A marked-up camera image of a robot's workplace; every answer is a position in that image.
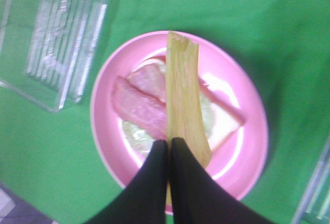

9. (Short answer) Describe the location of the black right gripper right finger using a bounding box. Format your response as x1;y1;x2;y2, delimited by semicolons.
170;137;272;223

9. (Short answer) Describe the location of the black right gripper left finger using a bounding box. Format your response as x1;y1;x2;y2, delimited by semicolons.
86;140;168;223

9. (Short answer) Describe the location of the yellow cheese slice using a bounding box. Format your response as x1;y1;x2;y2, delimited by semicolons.
166;30;213;206

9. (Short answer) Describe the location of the white bread slice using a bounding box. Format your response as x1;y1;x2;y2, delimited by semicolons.
139;56;245;152

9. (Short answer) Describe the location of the bacon strip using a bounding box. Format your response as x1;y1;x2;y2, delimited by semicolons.
111;64;167;140

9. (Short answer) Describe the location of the pink round plate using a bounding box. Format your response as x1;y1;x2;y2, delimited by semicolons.
90;31;268;200

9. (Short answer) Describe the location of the right clear plastic container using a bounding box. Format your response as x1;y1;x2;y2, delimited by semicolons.
291;139;329;223

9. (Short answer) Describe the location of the clear plastic container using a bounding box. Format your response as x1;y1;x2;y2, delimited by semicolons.
291;139;329;223
1;0;110;112

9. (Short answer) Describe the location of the green tablecloth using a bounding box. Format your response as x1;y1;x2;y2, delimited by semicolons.
1;0;329;223

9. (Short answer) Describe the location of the left clear plastic container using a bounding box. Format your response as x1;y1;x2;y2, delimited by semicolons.
1;0;110;112

